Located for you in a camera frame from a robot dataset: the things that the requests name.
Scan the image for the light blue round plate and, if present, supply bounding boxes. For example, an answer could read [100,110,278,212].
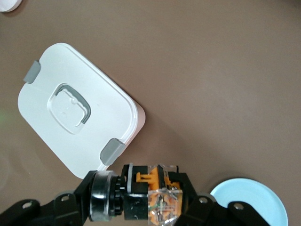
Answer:
[209,178,289,226]

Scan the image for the white lidded box grey latches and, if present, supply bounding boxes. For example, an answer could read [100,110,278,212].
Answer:
[17,42,146,180]

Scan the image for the orange and black push-button switch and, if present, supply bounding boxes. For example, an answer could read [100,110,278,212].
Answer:
[89,162,183,226]

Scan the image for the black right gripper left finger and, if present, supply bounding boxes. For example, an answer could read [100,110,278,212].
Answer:
[0,170,97,226]

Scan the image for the pink round plate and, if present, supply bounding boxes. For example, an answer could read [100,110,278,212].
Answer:
[0,0,22,13]

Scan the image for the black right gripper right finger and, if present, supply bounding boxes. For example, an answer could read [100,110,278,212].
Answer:
[168,171,271,226]

